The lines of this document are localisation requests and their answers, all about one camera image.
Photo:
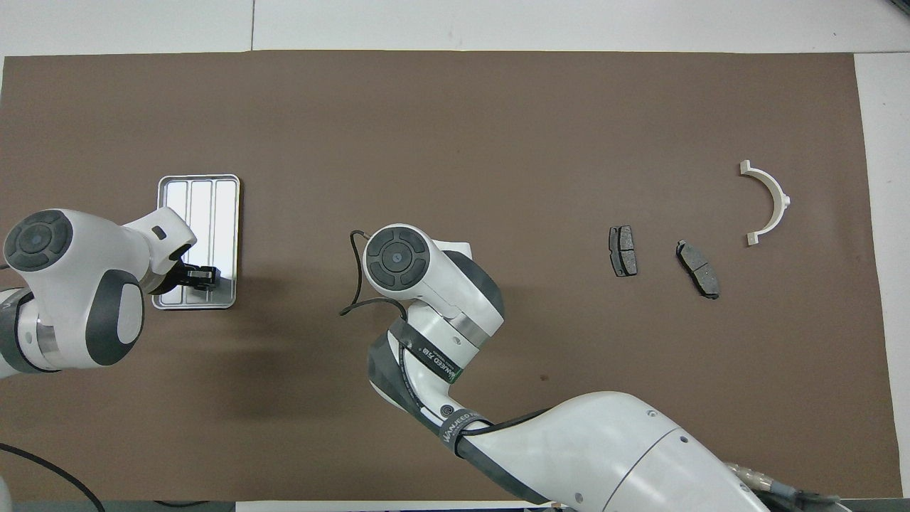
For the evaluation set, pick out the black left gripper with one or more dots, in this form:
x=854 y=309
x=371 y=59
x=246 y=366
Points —
x=183 y=277

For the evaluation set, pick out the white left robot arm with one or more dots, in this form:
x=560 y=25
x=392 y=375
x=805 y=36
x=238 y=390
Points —
x=71 y=284

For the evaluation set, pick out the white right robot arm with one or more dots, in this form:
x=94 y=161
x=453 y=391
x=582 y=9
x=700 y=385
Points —
x=604 y=441

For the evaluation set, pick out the silver metal tray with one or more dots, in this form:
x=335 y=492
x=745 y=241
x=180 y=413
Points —
x=202 y=213

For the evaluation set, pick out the brown table mat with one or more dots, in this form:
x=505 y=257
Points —
x=498 y=107

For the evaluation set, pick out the rectangular dark grey brake pad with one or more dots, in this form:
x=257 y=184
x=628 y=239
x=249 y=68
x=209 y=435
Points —
x=623 y=251

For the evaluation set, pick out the tapered dark grey brake pad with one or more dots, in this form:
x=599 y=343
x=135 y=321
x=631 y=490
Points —
x=698 y=269

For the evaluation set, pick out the white curved plastic bracket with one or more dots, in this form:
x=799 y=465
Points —
x=775 y=195

